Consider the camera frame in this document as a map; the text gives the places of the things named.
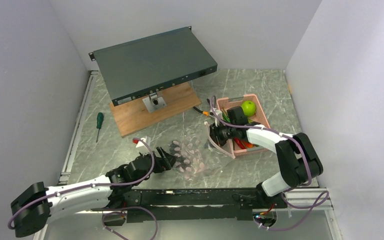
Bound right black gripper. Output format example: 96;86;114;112
204;121;237;149

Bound pink perforated plastic basket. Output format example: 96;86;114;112
216;94;270;159

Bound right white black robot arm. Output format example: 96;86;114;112
208;108;324;208

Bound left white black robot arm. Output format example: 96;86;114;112
7;147;178;238

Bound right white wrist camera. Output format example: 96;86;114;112
212;108;223;126

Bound aluminium frame rail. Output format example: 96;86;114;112
32;70;99;240

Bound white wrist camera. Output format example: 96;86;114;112
212;108;223;126
132;136;151;152

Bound dark fake grape bunch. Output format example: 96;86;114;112
169;140;182;157

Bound green fake chili pepper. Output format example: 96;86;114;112
222;107;231;123

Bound orange black pliers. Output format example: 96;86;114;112
193;98;214;118

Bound clear zip top bag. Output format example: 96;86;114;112
170;121;234;181

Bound brown wooden board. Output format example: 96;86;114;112
109;82;201;137

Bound metal bracket with knob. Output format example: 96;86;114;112
142;92;167;113

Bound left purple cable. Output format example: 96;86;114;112
7;138;160;240

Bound green fake apple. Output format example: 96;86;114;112
241;100;257;118

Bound red fake chili pepper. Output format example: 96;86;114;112
233;138;246;150

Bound dark grey rack server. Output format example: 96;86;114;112
89;26;218;106

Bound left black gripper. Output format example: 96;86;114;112
132;146;178;186

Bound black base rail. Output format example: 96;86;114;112
94;187;287;223

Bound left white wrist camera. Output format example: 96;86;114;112
132;136;151;152

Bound orange fake fruit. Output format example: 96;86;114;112
243;142;254;149

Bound green handled screwdriver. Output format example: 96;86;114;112
95;112;104;143

